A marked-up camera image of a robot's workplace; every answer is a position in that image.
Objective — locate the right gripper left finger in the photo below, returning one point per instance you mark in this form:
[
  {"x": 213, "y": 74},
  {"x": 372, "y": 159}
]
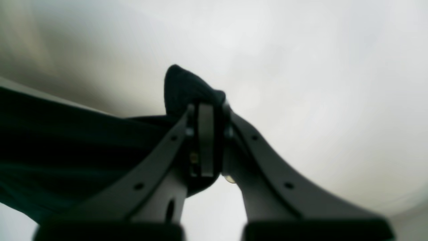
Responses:
[{"x": 147, "y": 203}]

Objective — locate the black t-shirt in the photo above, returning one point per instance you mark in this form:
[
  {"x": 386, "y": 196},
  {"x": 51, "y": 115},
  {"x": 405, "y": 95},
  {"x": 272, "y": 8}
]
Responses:
[{"x": 53, "y": 156}]

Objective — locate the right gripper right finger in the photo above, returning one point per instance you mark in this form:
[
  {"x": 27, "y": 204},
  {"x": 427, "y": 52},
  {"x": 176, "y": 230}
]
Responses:
[{"x": 283, "y": 205}]

